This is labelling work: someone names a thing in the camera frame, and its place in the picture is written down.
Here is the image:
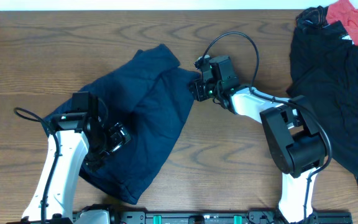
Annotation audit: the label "navy blue shorts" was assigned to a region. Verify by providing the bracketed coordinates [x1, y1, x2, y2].
[44, 43, 201, 205]

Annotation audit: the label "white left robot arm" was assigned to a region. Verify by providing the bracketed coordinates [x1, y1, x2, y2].
[21, 112, 131, 223]

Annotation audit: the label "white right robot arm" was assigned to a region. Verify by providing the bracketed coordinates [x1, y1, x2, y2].
[190, 79, 333, 223]

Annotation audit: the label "black garment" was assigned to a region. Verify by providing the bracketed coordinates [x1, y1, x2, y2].
[287, 6, 358, 184]

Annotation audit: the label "red garment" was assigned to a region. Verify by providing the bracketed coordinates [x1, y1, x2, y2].
[326, 0, 358, 46]

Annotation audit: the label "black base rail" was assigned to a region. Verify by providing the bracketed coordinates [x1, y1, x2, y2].
[73, 203, 354, 224]

